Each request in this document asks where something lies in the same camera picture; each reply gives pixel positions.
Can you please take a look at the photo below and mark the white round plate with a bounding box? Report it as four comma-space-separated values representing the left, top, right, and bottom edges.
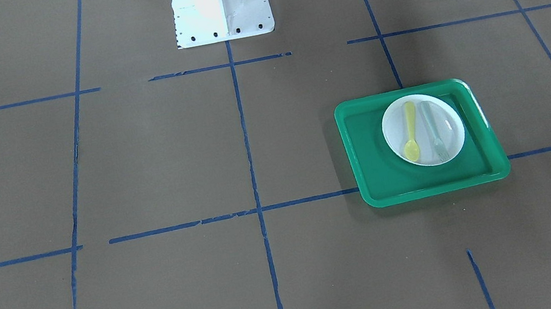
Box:
381, 94, 465, 167

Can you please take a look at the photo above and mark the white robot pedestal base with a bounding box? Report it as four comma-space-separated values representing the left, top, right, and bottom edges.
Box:
171, 0, 276, 49

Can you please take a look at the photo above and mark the green plastic tray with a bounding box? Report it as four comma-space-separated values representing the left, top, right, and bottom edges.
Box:
334, 79, 511, 208

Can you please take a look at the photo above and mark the grey plastic fork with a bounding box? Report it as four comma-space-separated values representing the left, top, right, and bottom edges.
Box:
419, 101, 450, 163

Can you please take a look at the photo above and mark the yellow plastic spoon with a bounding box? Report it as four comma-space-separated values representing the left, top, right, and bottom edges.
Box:
403, 101, 421, 163

